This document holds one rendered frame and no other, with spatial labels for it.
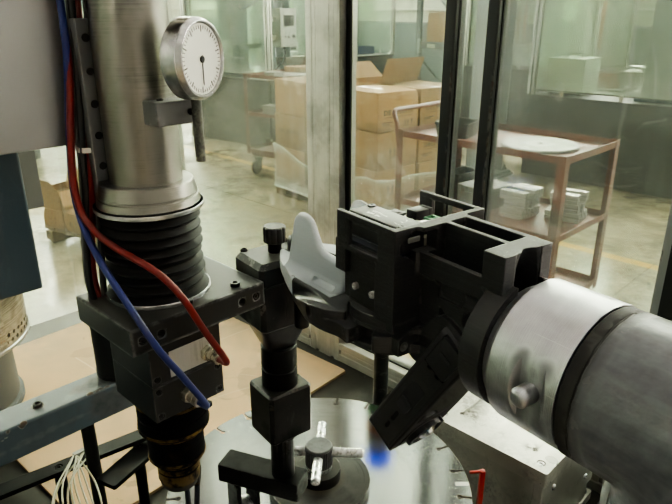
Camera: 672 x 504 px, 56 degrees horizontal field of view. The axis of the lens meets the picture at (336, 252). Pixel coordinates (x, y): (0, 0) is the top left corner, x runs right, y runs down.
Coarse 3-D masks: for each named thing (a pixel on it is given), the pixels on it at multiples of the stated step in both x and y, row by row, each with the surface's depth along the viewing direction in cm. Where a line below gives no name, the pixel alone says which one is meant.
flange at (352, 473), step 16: (304, 464) 68; (336, 464) 68; (352, 464) 70; (320, 480) 66; (336, 480) 67; (352, 480) 68; (368, 480) 68; (272, 496) 66; (304, 496) 66; (320, 496) 66; (336, 496) 66; (352, 496) 66
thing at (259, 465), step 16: (272, 448) 58; (288, 448) 58; (224, 464) 61; (240, 464) 61; (256, 464) 61; (272, 464) 59; (288, 464) 58; (224, 480) 61; (240, 480) 60; (256, 480) 59; (272, 480) 59; (288, 480) 59; (304, 480) 60; (240, 496) 61; (256, 496) 62; (288, 496) 59
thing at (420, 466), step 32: (320, 416) 80; (352, 416) 80; (224, 448) 75; (256, 448) 75; (384, 448) 75; (416, 448) 75; (448, 448) 75; (384, 480) 70; (416, 480) 70; (448, 480) 70
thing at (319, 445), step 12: (324, 432) 70; (312, 444) 67; (324, 444) 67; (312, 456) 66; (324, 456) 66; (336, 456) 67; (348, 456) 67; (360, 456) 67; (312, 468) 64; (324, 468) 66; (312, 480) 63
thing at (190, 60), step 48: (96, 0) 38; (144, 0) 38; (96, 48) 39; (144, 48) 39; (192, 48) 38; (144, 96) 40; (192, 96) 39; (144, 144) 41; (144, 240) 42; (192, 240) 45; (144, 288) 44; (192, 288) 46; (240, 288) 47; (192, 336) 47; (144, 384) 46; (144, 432) 49; (192, 432) 50; (192, 480) 53; (480, 480) 71
